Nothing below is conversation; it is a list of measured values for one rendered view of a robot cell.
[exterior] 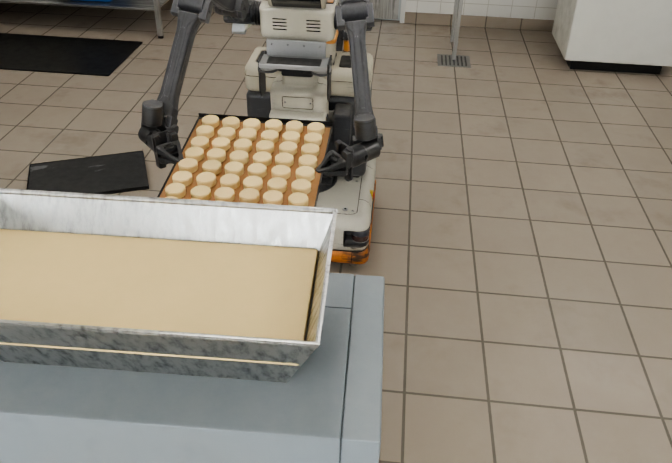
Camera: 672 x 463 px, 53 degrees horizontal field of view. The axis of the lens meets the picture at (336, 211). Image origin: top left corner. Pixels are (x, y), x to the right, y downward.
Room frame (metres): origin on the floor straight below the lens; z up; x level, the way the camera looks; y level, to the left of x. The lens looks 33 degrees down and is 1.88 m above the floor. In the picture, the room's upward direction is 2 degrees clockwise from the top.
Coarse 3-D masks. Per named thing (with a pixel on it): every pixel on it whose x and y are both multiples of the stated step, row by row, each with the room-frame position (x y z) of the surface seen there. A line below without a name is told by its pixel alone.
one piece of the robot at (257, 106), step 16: (256, 48) 2.92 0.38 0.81; (256, 64) 2.72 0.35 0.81; (336, 64) 2.74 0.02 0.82; (368, 64) 2.76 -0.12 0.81; (256, 80) 2.71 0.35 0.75; (272, 80) 2.70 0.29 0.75; (336, 80) 2.68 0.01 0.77; (352, 80) 2.67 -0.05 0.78; (256, 96) 2.71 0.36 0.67; (336, 96) 2.70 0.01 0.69; (352, 96) 2.68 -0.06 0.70; (256, 112) 2.71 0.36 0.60; (352, 112) 2.67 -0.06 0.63; (352, 128) 2.67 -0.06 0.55; (352, 144) 2.67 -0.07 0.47
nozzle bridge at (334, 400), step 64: (0, 384) 0.62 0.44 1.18; (64, 384) 0.62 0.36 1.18; (128, 384) 0.63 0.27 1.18; (192, 384) 0.63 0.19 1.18; (256, 384) 0.63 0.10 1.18; (320, 384) 0.63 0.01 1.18; (0, 448) 0.57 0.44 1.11; (64, 448) 0.57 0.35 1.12; (128, 448) 0.56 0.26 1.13; (192, 448) 0.56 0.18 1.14; (256, 448) 0.55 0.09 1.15; (320, 448) 0.55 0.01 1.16
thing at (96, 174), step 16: (64, 160) 3.25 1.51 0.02; (80, 160) 3.26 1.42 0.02; (96, 160) 3.26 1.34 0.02; (112, 160) 3.27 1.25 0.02; (128, 160) 3.27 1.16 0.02; (144, 160) 3.25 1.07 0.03; (32, 176) 3.07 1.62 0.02; (48, 176) 3.08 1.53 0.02; (64, 176) 3.08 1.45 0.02; (80, 176) 3.09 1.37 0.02; (96, 176) 3.09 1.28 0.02; (112, 176) 3.09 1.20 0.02; (128, 176) 3.10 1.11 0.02; (144, 176) 3.10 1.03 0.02; (80, 192) 2.93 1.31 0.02; (96, 192) 2.93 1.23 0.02; (112, 192) 2.96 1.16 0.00
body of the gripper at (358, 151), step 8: (336, 144) 1.62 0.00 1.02; (344, 144) 1.61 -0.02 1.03; (360, 144) 1.65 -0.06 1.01; (352, 152) 1.59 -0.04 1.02; (360, 152) 1.62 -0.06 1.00; (352, 160) 1.59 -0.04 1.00; (360, 160) 1.61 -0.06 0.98; (352, 168) 1.59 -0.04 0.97; (344, 176) 1.61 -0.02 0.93; (352, 176) 1.59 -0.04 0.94
